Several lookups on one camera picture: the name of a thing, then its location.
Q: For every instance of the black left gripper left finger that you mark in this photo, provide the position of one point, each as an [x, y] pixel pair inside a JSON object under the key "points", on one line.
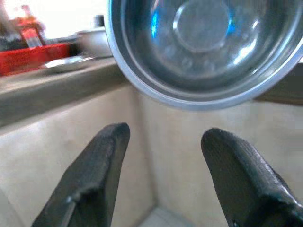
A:
{"points": [[92, 175]]}

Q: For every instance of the red plastic slotted basket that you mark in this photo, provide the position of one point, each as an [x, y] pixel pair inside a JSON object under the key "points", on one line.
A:
{"points": [[30, 59]]}

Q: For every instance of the stainless steel bowl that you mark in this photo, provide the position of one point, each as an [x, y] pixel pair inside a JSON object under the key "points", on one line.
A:
{"points": [[201, 47]]}

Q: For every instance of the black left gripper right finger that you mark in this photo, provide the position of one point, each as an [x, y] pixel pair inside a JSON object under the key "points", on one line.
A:
{"points": [[243, 179]]}

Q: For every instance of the white plastic tub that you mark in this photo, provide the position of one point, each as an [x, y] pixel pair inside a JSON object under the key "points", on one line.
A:
{"points": [[97, 42]]}

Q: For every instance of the stainless steel plate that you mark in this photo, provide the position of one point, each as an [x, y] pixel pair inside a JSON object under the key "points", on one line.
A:
{"points": [[66, 63]]}

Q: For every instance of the red label sauce bottle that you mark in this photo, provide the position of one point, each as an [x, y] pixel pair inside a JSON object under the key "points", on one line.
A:
{"points": [[32, 33]]}

